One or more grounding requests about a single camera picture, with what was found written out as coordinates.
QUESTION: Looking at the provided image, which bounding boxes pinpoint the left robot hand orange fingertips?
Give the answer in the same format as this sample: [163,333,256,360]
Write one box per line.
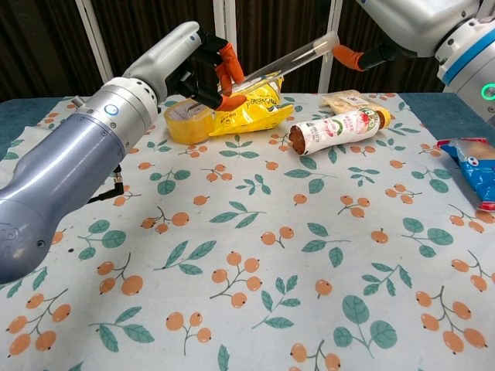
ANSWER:
[122,21,248,112]

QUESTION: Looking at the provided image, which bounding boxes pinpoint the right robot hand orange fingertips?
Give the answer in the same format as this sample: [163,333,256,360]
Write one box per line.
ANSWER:
[332,0,483,73]

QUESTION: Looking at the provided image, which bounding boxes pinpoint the clear glass test tube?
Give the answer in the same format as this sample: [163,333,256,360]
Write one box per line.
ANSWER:
[222,31,341,96]

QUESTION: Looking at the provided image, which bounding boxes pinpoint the yellow packing tape roll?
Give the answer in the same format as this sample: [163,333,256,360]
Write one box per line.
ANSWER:
[165,98,215,146]

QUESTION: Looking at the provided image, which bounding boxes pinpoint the teal fabric table cover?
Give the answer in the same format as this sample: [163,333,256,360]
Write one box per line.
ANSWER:
[0,91,495,163]

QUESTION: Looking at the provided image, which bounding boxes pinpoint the clear bag of beige nuts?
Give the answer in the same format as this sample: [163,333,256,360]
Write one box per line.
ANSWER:
[320,89,382,115]

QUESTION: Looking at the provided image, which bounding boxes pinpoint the yellow snack bag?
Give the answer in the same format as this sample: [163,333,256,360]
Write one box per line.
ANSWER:
[208,73,297,138]

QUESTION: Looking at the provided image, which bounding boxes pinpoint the white-labelled sauce bottle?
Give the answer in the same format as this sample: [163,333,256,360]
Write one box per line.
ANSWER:
[288,107,391,157]

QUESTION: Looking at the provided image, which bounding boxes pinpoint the blue snack packet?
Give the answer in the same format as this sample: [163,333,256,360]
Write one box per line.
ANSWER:
[436,138,495,213]

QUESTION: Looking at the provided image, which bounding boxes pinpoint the floral printed tablecloth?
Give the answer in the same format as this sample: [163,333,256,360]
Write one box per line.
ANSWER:
[0,92,495,371]

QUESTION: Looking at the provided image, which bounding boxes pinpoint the white partition frame post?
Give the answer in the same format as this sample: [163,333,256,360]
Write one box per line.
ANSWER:
[75,0,118,84]
[212,0,239,84]
[317,0,343,94]

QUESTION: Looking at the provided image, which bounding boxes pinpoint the black arm connector cable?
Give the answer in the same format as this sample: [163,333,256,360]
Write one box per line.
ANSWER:
[87,165,125,204]

